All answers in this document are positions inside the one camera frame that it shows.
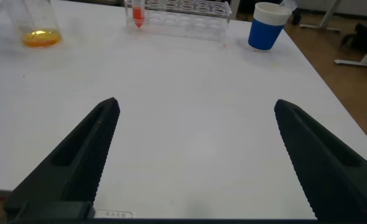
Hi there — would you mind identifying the test tube red pigment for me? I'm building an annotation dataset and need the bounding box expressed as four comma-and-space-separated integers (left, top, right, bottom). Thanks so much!
131, 0, 146, 29

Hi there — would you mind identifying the blue white paper cup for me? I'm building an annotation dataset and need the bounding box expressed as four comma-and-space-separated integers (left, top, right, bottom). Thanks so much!
248, 1, 293, 52

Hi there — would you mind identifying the small white label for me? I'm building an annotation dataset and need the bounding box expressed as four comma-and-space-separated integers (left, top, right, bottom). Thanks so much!
95, 210, 134, 218

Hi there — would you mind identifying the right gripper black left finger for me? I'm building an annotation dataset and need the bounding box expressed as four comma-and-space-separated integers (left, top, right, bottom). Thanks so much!
3, 96, 121, 220

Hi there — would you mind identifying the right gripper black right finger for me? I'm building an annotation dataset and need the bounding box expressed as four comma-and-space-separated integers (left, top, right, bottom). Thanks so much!
273, 98, 367, 222

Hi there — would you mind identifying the clear glass beaker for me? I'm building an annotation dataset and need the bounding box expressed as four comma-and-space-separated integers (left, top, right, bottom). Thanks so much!
4, 0, 63, 49

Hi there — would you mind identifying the clear acrylic test tube rack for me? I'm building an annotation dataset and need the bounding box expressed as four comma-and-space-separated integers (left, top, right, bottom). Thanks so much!
124, 0, 233, 43

